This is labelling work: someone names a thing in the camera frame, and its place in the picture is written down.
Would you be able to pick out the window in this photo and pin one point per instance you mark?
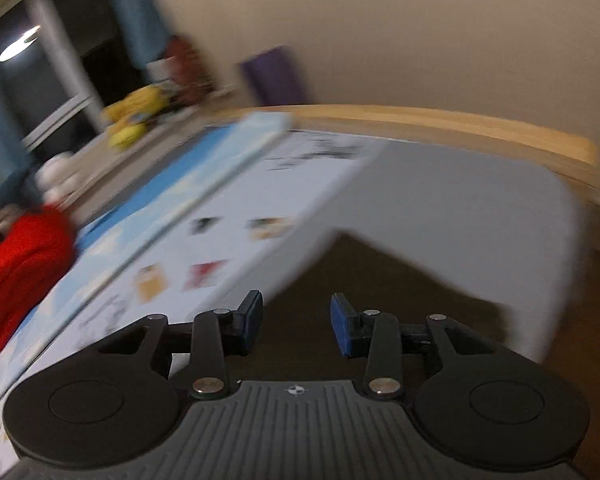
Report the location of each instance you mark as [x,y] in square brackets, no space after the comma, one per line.
[35,60]

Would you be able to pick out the red cushion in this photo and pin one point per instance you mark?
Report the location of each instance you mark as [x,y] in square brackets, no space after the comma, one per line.
[182,57]

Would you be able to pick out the yellow round plush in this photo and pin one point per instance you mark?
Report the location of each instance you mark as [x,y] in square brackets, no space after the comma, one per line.
[137,102]

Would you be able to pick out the light blue patterned blanket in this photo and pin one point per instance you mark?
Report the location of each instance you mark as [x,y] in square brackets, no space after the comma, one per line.
[180,180]

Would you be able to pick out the window sill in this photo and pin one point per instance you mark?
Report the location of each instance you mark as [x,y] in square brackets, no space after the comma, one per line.
[130,135]

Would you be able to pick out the blue shark plush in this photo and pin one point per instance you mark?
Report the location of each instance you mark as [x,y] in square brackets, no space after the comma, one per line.
[5,190]

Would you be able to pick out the white seal plush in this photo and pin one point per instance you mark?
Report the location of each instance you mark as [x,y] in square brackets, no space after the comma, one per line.
[55,175]

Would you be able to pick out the red fleece blanket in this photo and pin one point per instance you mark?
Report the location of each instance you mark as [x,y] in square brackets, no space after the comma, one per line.
[22,270]

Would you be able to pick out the purple board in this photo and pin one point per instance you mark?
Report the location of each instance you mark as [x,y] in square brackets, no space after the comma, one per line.
[275,77]

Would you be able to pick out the blue curtain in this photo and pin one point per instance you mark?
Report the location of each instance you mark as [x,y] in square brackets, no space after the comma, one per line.
[0,125]
[135,10]

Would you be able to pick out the wooden bed frame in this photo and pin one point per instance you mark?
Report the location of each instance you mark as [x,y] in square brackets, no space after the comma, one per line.
[455,132]

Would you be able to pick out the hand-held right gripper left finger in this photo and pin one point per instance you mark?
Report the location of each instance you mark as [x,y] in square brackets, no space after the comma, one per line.
[250,322]

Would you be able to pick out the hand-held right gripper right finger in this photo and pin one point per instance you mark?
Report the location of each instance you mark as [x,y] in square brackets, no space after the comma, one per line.
[341,325]

